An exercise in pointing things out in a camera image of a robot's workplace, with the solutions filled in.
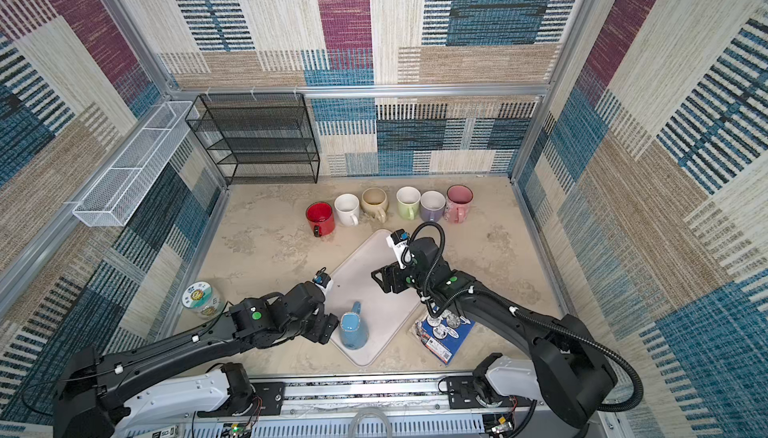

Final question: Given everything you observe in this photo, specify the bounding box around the light blue mug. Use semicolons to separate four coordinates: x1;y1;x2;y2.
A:
339;301;369;350

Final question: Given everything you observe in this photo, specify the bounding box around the beige speckled ceramic mug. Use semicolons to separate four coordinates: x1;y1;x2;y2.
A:
361;187;389;223

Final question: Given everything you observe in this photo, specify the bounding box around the light green mug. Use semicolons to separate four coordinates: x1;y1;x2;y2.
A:
396;186;421;220

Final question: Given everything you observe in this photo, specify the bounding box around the white mug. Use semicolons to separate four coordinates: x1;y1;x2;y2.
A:
334;193;360;227

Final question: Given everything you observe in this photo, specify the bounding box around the lavender purple mug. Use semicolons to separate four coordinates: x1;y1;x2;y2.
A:
420;190;446;222

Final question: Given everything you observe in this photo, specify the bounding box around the red mug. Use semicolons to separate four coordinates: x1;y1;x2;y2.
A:
305;201;335;237

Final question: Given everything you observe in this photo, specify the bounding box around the pink cartoon mug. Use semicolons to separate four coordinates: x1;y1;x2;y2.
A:
444;184;474;223

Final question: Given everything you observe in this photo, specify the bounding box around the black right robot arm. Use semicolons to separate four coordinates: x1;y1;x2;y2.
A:
371;224;644;428

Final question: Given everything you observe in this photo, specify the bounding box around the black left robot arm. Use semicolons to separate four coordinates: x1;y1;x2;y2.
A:
53;281;339;437

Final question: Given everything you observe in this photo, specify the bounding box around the white plastic tray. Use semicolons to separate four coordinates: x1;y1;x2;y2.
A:
325;229;423;367

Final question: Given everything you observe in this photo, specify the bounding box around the blue snack package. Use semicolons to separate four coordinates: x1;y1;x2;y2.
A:
413;310;475;365

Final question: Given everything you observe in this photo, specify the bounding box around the green lidded round tin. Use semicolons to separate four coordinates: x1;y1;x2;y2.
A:
181;281;225;319

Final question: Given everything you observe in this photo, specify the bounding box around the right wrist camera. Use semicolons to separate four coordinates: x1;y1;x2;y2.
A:
386;229;411;269

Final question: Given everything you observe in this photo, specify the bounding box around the black wire mesh shelf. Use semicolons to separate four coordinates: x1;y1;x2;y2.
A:
185;92;320;185

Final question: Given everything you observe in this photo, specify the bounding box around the white wire mesh basket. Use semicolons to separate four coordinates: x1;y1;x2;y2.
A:
73;102;192;227

